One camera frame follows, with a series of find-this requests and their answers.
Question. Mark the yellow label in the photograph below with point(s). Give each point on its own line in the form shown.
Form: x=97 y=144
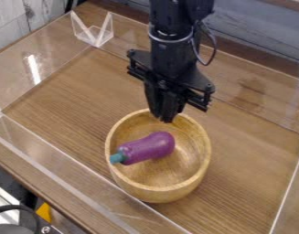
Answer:
x=43 y=212

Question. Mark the grey metal base with bolt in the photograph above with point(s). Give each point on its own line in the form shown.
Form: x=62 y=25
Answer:
x=20 y=220

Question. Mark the purple toy eggplant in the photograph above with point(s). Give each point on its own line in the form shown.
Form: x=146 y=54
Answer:
x=154 y=146

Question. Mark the clear acrylic corner bracket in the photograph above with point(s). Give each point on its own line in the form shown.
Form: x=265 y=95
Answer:
x=94 y=35

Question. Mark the clear acrylic tray wall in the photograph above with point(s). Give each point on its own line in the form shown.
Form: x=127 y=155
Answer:
x=65 y=91

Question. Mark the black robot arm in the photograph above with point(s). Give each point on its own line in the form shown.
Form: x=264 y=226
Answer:
x=174 y=17

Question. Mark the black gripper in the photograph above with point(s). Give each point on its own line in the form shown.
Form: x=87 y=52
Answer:
x=174 y=83

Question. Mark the brown wooden bowl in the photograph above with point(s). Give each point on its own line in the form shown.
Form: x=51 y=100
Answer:
x=165 y=179

